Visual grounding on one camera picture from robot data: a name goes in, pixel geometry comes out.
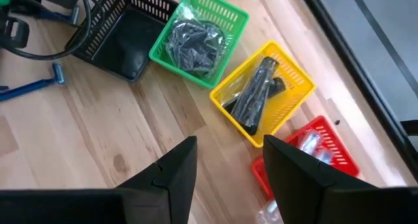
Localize black plastic basket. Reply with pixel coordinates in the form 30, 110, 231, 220
64, 0, 179, 84

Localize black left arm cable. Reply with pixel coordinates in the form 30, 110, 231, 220
6, 0, 93, 61

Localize green plastic basket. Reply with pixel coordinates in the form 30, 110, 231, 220
148, 0, 250, 89

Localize yellow plastic basket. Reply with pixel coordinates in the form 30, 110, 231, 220
209, 40, 317, 149

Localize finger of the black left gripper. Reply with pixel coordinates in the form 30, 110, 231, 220
0, 16, 30, 50

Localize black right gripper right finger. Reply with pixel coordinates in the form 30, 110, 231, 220
263, 135, 418, 224

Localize black aluminium table frame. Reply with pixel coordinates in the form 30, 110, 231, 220
297, 0, 418, 182

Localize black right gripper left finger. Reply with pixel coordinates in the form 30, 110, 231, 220
0, 135, 199, 224

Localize red plastic basket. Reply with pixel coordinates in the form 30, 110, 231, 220
250, 115, 361, 200

